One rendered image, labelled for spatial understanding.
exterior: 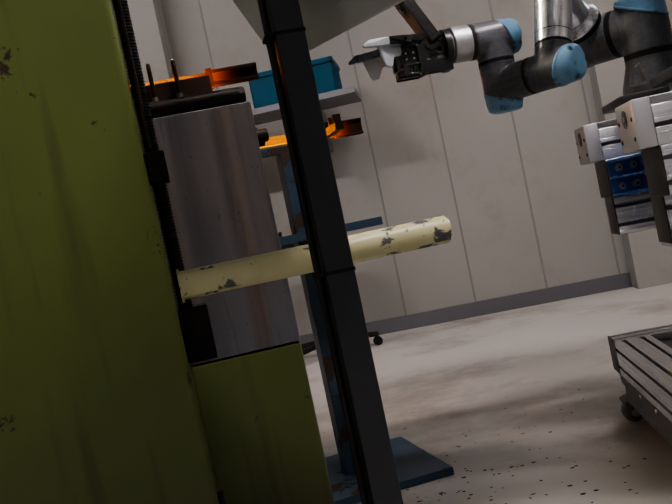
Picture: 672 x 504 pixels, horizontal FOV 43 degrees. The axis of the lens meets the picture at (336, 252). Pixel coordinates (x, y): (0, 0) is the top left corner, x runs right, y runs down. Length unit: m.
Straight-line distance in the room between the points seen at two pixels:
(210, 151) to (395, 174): 3.33
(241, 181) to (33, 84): 0.44
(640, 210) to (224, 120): 1.03
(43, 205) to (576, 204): 3.90
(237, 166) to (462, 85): 3.40
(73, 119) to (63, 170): 0.07
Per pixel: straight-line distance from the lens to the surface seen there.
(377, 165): 4.83
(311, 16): 1.23
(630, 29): 2.17
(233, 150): 1.55
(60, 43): 1.30
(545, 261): 4.86
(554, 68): 1.75
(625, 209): 2.11
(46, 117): 1.28
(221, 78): 1.73
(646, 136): 1.61
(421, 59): 1.77
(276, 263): 1.31
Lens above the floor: 0.66
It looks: 2 degrees down
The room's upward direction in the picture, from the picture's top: 12 degrees counter-clockwise
